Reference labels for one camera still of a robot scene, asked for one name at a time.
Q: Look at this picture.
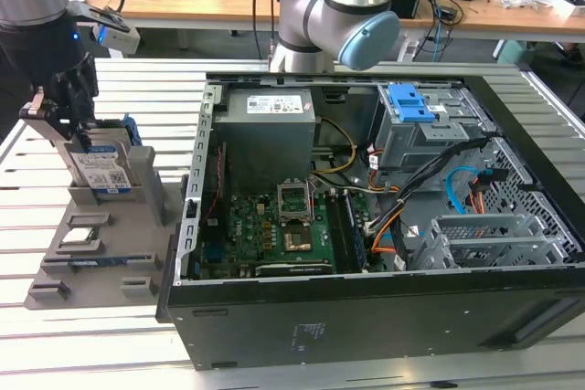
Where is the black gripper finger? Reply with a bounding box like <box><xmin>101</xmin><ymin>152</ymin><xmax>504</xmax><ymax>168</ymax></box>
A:
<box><xmin>54</xmin><ymin>58</ymin><xmax>100</xmax><ymax>124</ymax></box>
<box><xmin>18</xmin><ymin>88</ymin><xmax>77</xmax><ymax>141</ymax></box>

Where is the hard disk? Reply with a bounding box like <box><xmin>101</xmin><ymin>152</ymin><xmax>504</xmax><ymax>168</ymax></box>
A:
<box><xmin>63</xmin><ymin>113</ymin><xmax>141</xmax><ymax>195</ymax></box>

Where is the metal disk bay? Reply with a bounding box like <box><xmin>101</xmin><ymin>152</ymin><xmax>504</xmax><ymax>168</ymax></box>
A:
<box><xmin>410</xmin><ymin>214</ymin><xmax>572</xmax><ymax>272</ymax></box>

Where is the silver CPU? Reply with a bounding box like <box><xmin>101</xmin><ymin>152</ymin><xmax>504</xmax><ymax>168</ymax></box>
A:
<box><xmin>61</xmin><ymin>227</ymin><xmax>100</xmax><ymax>245</ymax></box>

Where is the grey parts rack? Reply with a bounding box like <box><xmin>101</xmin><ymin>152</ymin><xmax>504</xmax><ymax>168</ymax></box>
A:
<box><xmin>22</xmin><ymin>145</ymin><xmax>184</xmax><ymax>311</ymax></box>

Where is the RAM stick with blue label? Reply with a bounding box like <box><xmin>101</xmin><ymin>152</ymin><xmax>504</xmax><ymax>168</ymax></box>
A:
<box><xmin>43</xmin><ymin>255</ymin><xmax>154</xmax><ymax>268</ymax></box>

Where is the long wooden desk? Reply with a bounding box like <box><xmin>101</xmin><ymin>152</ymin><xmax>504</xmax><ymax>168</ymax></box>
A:
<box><xmin>84</xmin><ymin>0</ymin><xmax>585</xmax><ymax>44</ymax></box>

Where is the black case fan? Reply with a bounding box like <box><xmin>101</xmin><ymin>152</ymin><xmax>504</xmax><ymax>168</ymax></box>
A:
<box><xmin>200</xmin><ymin>141</ymin><xmax>229</xmax><ymax>245</ymax></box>

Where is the grey power supply unit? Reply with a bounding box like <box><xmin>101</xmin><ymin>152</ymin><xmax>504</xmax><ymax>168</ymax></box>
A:
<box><xmin>213</xmin><ymin>87</ymin><xmax>319</xmax><ymax>181</ymax></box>

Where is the green motherboard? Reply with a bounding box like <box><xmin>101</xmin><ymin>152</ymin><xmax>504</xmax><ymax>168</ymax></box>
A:
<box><xmin>200</xmin><ymin>188</ymin><xmax>389</xmax><ymax>279</ymax></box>

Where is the metal socket cover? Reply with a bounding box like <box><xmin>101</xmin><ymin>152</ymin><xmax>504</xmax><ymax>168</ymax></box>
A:
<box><xmin>276</xmin><ymin>178</ymin><xmax>313</xmax><ymax>223</ymax></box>

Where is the CPU socket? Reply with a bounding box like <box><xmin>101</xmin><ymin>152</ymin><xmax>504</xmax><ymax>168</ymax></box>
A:
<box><xmin>282</xmin><ymin>224</ymin><xmax>314</xmax><ymax>255</ymax></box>

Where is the black graphics card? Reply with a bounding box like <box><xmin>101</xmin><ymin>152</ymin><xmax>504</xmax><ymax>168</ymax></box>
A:
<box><xmin>253</xmin><ymin>261</ymin><xmax>335</xmax><ymax>278</ymax></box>

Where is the installed RAM stick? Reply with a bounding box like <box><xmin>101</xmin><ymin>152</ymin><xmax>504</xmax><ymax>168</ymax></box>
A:
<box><xmin>342</xmin><ymin>191</ymin><xmax>369</xmax><ymax>270</ymax></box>

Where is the blue plastic latch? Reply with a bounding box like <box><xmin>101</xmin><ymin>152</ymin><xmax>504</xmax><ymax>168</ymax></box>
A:
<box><xmin>386</xmin><ymin>82</ymin><xmax>435</xmax><ymax>124</ymax></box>

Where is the white power strip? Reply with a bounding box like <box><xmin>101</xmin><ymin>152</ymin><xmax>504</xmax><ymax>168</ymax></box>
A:
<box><xmin>396</xmin><ymin>37</ymin><xmax>421</xmax><ymax>62</ymax></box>

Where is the grey optical drive cage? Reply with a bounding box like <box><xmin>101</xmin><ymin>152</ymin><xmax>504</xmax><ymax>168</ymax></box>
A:
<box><xmin>372</xmin><ymin>82</ymin><xmax>497</xmax><ymax>172</ymax></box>

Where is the black open PC case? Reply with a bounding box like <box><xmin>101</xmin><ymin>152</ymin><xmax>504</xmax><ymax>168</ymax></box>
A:
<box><xmin>154</xmin><ymin>70</ymin><xmax>585</xmax><ymax>373</ymax></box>

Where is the pale green bin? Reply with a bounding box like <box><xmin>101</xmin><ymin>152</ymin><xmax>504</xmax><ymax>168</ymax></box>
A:
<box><xmin>495</xmin><ymin>37</ymin><xmax>536</xmax><ymax>67</ymax></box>

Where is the small white box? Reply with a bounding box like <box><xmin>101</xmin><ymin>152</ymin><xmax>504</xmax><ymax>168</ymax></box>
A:
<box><xmin>555</xmin><ymin>0</ymin><xmax>585</xmax><ymax>19</ymax></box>

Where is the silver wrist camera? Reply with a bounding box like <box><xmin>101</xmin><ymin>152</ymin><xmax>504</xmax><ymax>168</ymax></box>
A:
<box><xmin>90</xmin><ymin>19</ymin><xmax>141</xmax><ymax>54</ymax></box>

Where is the red and black fan wire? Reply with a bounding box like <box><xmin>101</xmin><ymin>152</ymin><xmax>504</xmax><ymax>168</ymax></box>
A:
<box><xmin>204</xmin><ymin>142</ymin><xmax>229</xmax><ymax>221</ymax></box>

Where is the yellow power wire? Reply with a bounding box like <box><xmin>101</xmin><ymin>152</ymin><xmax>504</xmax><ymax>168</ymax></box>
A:
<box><xmin>312</xmin><ymin>117</ymin><xmax>358</xmax><ymax>177</ymax></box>

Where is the red orange wire bundle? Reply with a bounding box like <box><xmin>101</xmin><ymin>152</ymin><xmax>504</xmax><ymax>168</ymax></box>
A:
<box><xmin>365</xmin><ymin>170</ymin><xmax>401</xmax><ymax>197</ymax></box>

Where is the orange wire loop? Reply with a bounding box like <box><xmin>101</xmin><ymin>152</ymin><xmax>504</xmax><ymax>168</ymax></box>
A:
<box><xmin>372</xmin><ymin>220</ymin><xmax>403</xmax><ymax>257</ymax></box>

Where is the black cable bundle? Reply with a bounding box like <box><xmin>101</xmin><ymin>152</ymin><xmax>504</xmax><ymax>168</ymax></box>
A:
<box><xmin>363</xmin><ymin>133</ymin><xmax>497</xmax><ymax>238</ymax></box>

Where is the blue data wire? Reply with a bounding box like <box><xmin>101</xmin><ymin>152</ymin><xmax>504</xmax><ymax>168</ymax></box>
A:
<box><xmin>445</xmin><ymin>165</ymin><xmax>481</xmax><ymax>216</ymax></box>

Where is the orange wire with black plug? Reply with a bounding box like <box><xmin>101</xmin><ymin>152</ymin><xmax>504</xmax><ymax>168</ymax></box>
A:
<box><xmin>468</xmin><ymin>169</ymin><xmax>508</xmax><ymax>216</ymax></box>

